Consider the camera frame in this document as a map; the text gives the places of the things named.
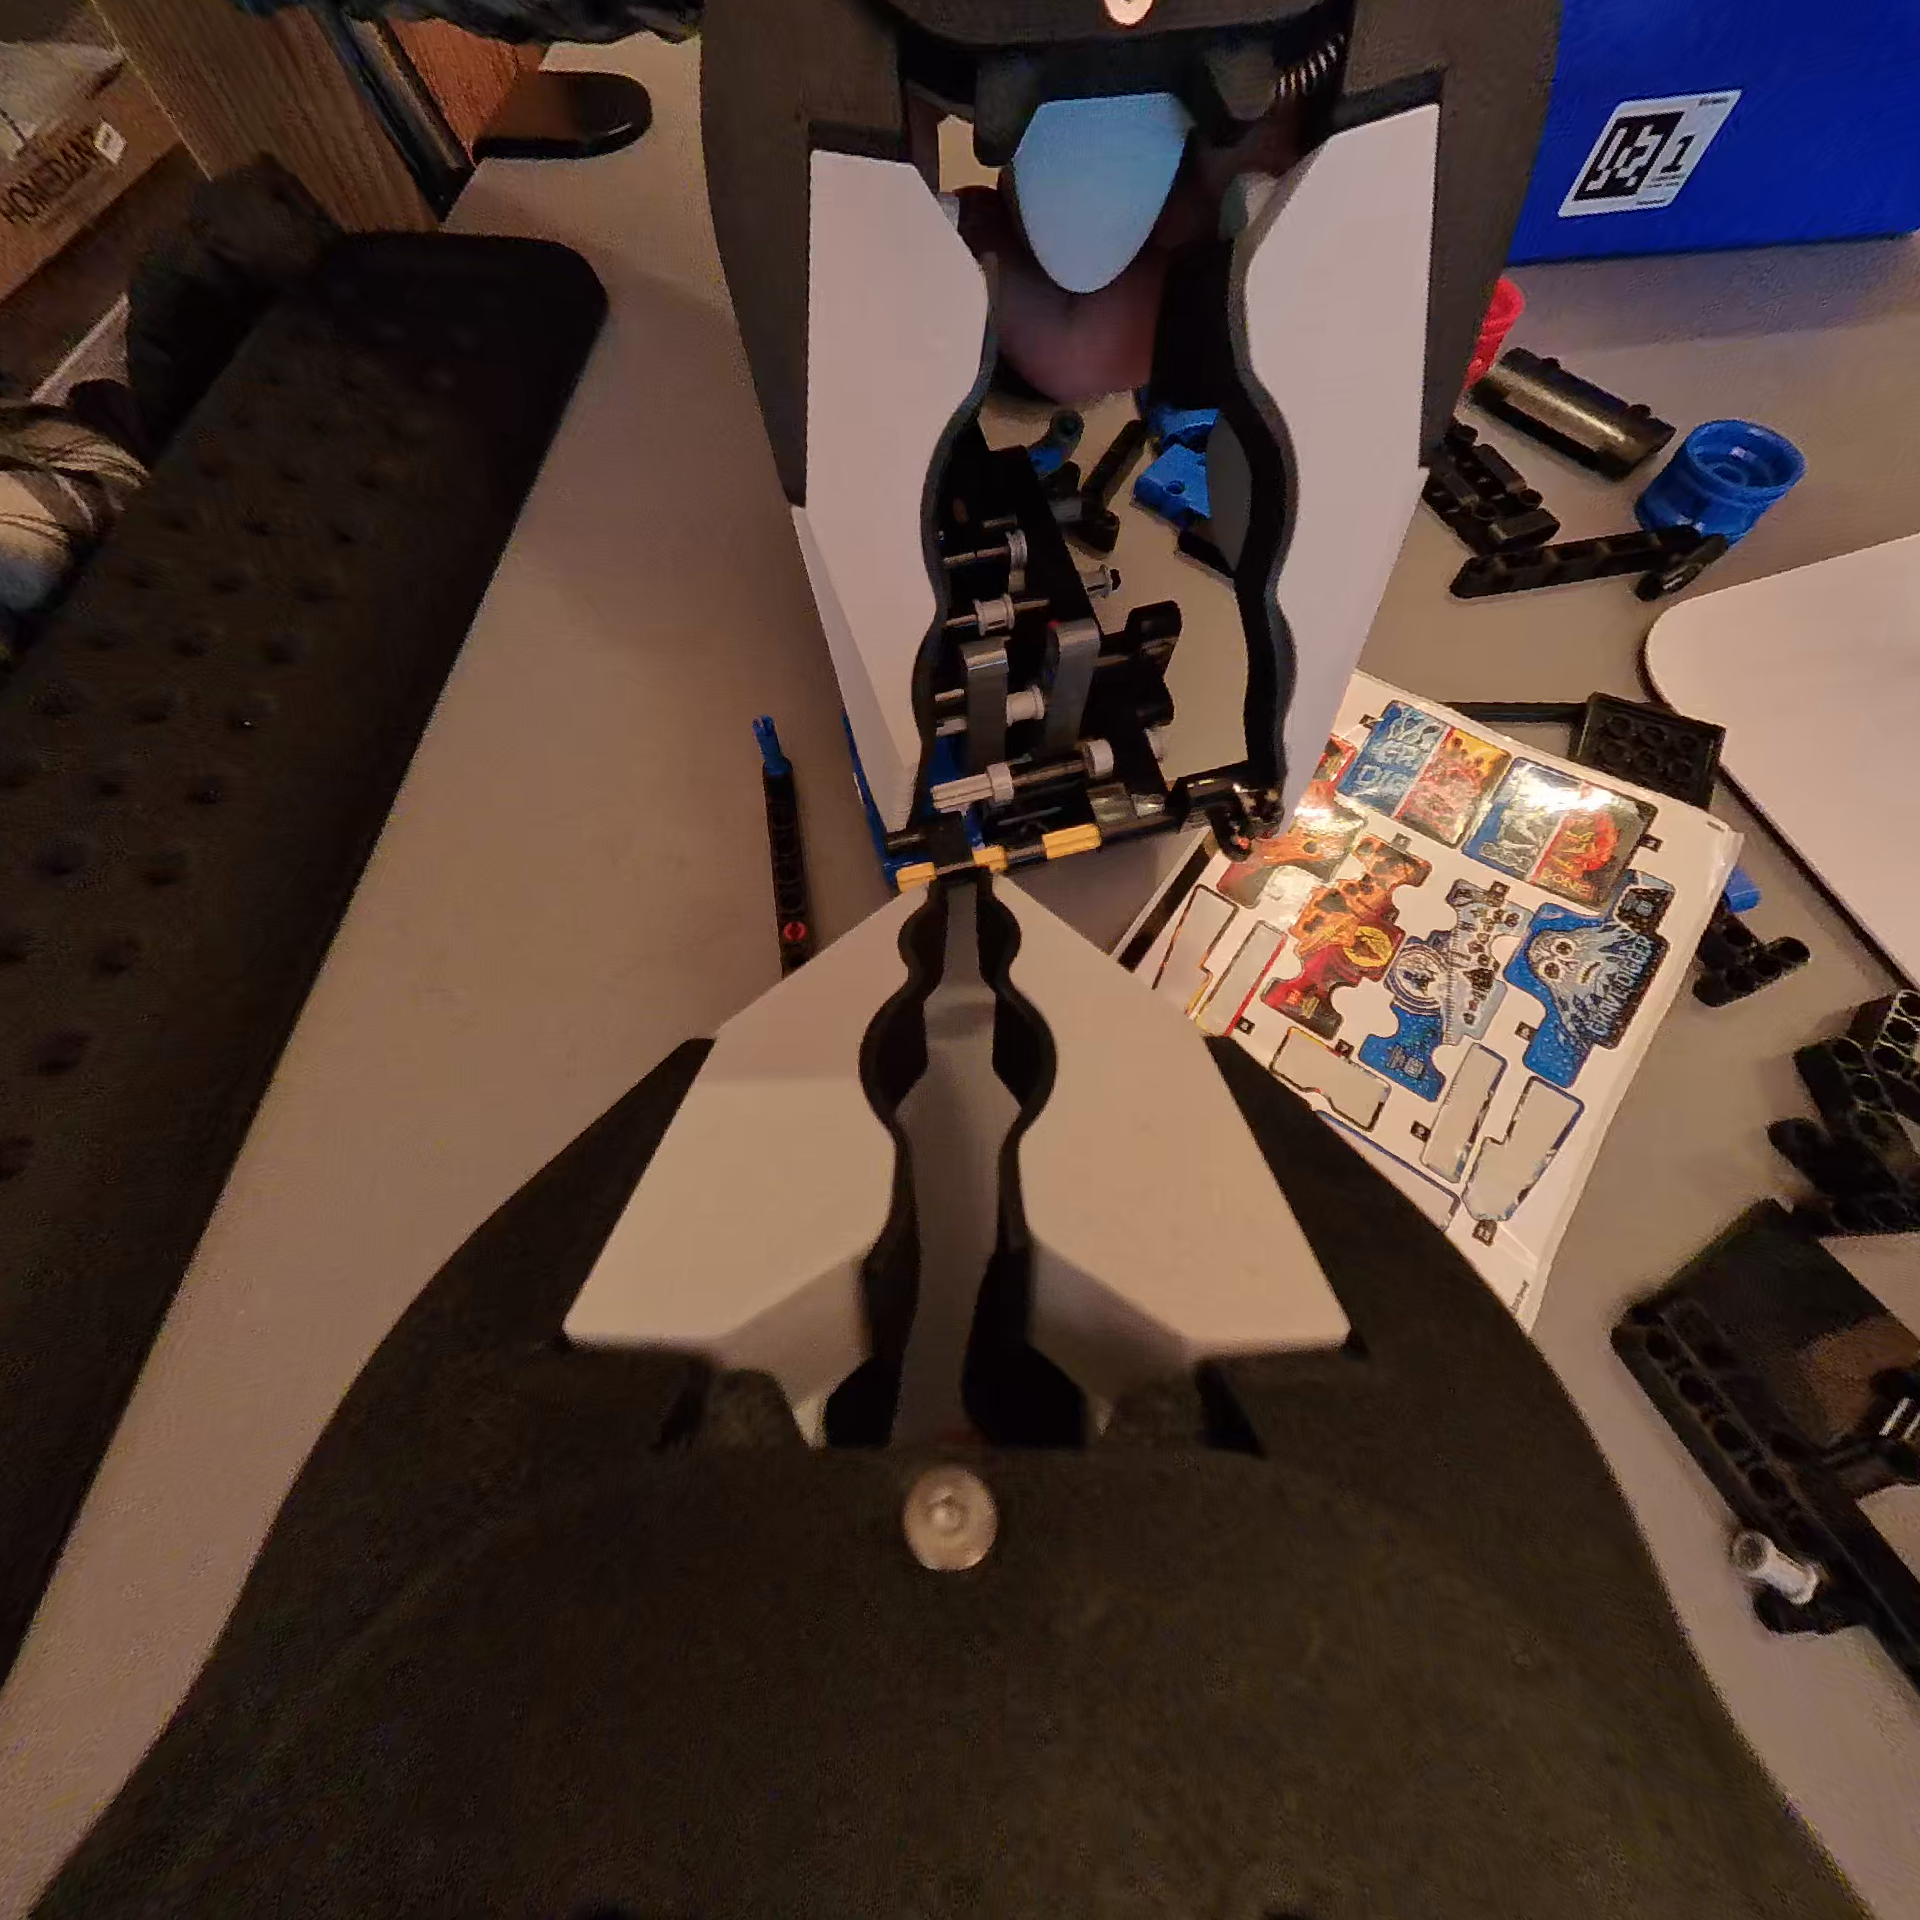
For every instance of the person's left hand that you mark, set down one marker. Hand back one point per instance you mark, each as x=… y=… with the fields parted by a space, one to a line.
x=1080 y=352

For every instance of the chunky black holed brick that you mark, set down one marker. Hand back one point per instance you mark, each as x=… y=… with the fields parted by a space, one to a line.
x=1484 y=487

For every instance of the white book stand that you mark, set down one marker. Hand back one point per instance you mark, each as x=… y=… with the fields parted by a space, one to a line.
x=1815 y=704

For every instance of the long black holed beam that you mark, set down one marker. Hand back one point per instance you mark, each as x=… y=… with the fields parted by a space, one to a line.
x=787 y=855

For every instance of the colourful sticker sheet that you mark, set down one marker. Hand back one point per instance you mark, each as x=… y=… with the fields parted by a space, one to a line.
x=1500 y=960

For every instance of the black holed frame pieces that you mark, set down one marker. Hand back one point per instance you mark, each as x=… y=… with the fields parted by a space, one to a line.
x=1861 y=1095

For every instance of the black studded plate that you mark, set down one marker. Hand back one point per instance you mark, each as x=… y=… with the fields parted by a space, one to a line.
x=1651 y=746

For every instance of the black curved panel piece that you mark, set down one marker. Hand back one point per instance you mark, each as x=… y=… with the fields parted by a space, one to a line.
x=1575 y=407

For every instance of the black yellow axle subassembly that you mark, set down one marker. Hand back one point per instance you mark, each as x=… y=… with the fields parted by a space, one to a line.
x=1037 y=849

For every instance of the large black frame assembly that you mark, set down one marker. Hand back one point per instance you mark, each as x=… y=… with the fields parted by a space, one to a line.
x=1694 y=1381

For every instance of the blue toy wheel hub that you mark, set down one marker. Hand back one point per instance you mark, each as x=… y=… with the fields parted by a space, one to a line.
x=1718 y=481

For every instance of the blue storage bin with tag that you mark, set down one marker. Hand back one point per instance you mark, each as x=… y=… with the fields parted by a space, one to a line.
x=1830 y=120

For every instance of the short black beam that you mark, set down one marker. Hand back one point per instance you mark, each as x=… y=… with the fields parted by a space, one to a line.
x=1108 y=481

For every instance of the small black connector piece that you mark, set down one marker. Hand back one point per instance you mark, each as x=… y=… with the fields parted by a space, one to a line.
x=1747 y=945

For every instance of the red toy wheel hub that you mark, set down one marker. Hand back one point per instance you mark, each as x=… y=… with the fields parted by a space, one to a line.
x=1495 y=330

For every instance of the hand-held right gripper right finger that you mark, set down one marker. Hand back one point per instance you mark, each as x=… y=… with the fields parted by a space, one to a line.
x=1172 y=1201

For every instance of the wooden cabinet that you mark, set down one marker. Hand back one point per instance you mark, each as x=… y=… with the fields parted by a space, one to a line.
x=300 y=106

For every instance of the cardboard box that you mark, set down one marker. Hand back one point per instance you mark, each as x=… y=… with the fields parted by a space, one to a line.
x=77 y=181

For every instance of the black angled beam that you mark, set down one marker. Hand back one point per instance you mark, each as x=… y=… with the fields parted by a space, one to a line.
x=1575 y=560

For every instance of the black blue toy car chassis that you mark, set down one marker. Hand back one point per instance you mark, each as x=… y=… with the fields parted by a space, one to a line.
x=1037 y=662

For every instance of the white grey pin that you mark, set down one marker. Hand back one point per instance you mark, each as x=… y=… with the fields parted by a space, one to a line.
x=1779 y=1569

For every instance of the blue curved panel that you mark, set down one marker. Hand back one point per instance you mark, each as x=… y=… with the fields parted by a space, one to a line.
x=1185 y=423
x=1177 y=481

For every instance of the grey desk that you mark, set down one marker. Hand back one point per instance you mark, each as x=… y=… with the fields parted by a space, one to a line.
x=630 y=629

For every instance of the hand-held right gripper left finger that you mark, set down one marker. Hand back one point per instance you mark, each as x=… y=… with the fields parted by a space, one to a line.
x=734 y=1201

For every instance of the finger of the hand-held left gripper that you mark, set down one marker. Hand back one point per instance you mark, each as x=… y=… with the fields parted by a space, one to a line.
x=1349 y=375
x=878 y=375

